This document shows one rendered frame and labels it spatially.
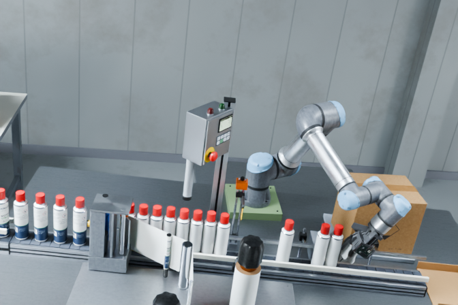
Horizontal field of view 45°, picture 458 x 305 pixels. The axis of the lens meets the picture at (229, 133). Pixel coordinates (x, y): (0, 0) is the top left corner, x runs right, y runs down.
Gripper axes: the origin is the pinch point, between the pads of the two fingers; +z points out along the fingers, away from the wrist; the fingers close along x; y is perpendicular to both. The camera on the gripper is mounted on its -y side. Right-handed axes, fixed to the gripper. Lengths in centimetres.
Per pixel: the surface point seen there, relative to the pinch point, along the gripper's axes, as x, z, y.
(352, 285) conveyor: 8.5, 4.7, 6.0
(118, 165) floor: -63, 144, -222
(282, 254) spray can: -21.4, 11.2, 2.9
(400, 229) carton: 21.4, -18.2, -17.4
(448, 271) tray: 49, -17, -12
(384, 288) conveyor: 19.5, -2.0, 6.0
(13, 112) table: -147, 102, -134
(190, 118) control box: -83, -12, -3
